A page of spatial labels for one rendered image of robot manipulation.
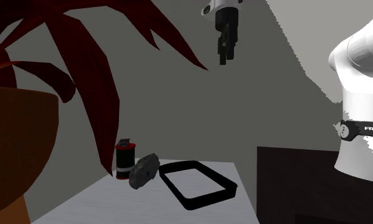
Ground black rectangular tray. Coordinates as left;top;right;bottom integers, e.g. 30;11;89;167
158;160;239;211

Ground grey rough rock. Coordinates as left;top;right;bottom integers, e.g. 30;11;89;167
129;153;160;190

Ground black and red canister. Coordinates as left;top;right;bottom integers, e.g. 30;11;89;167
115;138;137;180

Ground dark robot stand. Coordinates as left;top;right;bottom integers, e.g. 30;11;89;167
256;146;373;224

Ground dark red potted plant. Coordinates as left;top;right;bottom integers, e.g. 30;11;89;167
0;0;209;224

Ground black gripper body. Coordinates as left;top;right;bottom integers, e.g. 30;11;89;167
215;6;239;36

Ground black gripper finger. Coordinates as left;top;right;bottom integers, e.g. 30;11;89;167
217;29;229;66
227;31;239;60

